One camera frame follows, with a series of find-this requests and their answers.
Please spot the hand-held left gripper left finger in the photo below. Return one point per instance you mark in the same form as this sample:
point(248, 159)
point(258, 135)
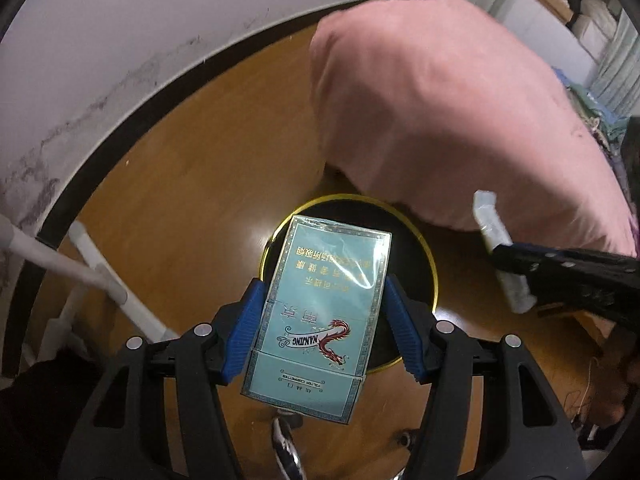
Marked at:
point(245, 330)

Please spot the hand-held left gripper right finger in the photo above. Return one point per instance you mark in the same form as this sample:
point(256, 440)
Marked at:
point(402, 330)

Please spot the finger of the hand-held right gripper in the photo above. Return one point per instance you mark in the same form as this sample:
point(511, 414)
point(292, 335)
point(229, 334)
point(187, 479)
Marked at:
point(560, 259)
point(590, 297)

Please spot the black bin with gold rim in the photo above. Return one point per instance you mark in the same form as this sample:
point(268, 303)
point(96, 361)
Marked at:
point(410, 270)

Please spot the clear white plastic wrapper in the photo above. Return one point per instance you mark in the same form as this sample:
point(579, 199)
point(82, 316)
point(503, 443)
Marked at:
point(492, 230)

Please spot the teal cigarette pack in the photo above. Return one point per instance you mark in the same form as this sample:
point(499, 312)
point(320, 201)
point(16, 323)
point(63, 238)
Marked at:
point(320, 310)

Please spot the chrome chair leg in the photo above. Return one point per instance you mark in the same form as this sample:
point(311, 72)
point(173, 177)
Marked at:
point(287, 447)

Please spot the pile of clothes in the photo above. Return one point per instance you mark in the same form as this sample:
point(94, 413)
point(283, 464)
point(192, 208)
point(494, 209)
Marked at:
point(610, 125)

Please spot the white metal stand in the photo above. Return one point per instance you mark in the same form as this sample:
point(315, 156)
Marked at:
point(80, 280)

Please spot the pink blanket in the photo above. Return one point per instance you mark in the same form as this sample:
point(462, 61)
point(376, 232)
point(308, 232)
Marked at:
point(450, 110)

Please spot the white cabinet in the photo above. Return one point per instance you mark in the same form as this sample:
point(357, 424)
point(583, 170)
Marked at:
point(545, 30)

